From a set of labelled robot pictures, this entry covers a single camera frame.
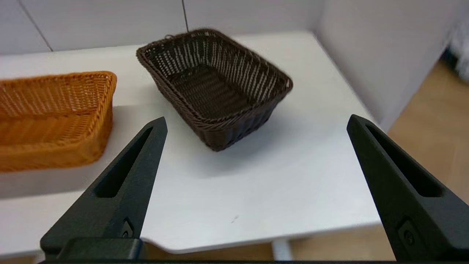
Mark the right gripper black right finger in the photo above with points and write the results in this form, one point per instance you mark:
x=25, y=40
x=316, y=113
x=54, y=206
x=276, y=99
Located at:
x=414, y=220

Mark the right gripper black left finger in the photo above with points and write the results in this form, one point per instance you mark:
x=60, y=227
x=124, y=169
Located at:
x=124, y=212

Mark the orange wicker basket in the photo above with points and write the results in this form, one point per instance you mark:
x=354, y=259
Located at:
x=55, y=146

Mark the dark brown wicker basket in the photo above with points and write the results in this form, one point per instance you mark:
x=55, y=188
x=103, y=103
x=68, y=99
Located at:
x=212, y=91

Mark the white table leg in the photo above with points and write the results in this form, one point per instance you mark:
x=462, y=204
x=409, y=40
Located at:
x=282, y=251

